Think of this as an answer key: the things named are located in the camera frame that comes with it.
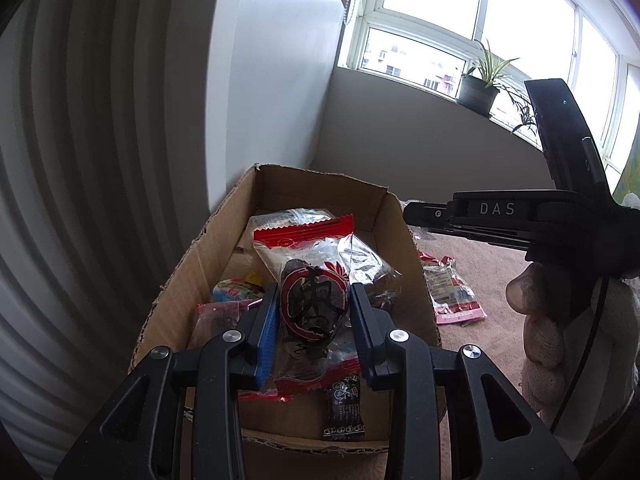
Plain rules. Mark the red dates candy bag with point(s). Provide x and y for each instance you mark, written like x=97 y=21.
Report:
x=315 y=346

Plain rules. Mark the small hanging spider plant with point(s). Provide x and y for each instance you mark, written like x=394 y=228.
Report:
x=520 y=101

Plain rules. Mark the black white candy wrapper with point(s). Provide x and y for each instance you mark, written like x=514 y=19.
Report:
x=342 y=420

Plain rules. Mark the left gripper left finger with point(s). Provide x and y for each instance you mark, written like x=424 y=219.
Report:
x=137 y=434

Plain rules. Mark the wafer biscuit pack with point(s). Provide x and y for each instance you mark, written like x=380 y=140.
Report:
x=363 y=265

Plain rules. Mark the potted spider plant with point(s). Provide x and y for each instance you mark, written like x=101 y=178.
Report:
x=481 y=83

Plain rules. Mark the white slatted radiator cover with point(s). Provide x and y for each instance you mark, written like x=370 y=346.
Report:
x=103 y=186

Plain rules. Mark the white gloved right hand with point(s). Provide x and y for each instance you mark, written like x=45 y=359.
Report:
x=584 y=374

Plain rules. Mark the dark plum snack bag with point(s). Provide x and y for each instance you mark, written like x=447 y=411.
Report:
x=209 y=320

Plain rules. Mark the white cabinet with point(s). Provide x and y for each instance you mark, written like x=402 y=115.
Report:
x=268 y=71

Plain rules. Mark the pink table cloth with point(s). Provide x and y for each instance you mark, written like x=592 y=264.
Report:
x=499 y=331

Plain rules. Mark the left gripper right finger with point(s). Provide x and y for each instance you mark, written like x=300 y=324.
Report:
x=493 y=432

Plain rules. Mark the green yellow wall map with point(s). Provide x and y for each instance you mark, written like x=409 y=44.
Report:
x=627 y=191

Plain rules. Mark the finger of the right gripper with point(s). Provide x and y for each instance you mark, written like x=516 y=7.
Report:
x=435 y=214

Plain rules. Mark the red white snack pouch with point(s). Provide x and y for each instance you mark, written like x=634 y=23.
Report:
x=453 y=300

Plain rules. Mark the white window frame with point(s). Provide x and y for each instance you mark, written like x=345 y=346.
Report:
x=593 y=45

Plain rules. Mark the colourful round jelly cup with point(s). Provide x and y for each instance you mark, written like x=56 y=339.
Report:
x=251 y=287

